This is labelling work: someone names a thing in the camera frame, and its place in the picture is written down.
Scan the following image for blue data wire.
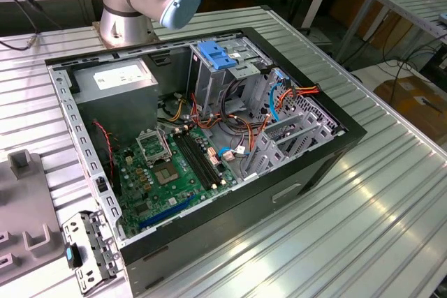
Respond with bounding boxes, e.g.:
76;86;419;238
215;147;253;160
268;69;291;123

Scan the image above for red orange yellow power wire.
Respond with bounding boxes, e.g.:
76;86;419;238
274;83;321;110

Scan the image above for metal disk bay cage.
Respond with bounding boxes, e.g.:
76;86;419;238
240;66;347;181

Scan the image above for RAM slot white clips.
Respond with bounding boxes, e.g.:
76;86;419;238
174;129;217;189
184;127;226;186

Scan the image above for grey optical drive cage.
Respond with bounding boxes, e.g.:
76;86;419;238
186;36;274;120

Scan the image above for CPU socket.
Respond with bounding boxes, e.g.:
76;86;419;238
150;161;179;188

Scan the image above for blue plastic drive latch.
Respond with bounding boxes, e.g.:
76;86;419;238
196;40;239;72

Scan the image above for green motherboard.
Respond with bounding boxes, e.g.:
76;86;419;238
112;126;239;240

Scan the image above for metal socket cover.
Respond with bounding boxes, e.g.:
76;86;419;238
134;128;173;168

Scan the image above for black open PC case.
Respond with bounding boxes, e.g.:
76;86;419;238
44;27;368;297

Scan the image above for blue expansion slot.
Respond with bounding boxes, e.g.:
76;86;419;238
138;194;197;231

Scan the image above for grey power supply unit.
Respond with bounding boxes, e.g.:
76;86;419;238
71;57;160;142

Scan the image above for black case fan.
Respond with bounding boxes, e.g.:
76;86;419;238
91;121;122;198

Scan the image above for metal expansion card retainer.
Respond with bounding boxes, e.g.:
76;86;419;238
61;209;124;295

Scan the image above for brown cardboard box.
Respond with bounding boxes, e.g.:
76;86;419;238
372;75;447;142

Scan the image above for black teal retainer clip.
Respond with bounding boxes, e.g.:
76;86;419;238
64;241;84;270

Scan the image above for grey parts rack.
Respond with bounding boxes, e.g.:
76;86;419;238
0;149;69;287

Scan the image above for metal slat side table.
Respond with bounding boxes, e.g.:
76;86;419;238
334;0;447;65

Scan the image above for orange black wire bundle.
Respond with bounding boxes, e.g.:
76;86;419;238
190;91;272;154

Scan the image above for thick black cable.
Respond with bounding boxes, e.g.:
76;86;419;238
221;77;247;112

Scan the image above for yellow black power wires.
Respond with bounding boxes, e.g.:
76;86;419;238
170;92;188;121

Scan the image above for red black twisted wire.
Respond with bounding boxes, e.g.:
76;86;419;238
91;119;116;181

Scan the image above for grey cable with metal plug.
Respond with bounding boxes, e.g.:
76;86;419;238
0;32;41;52

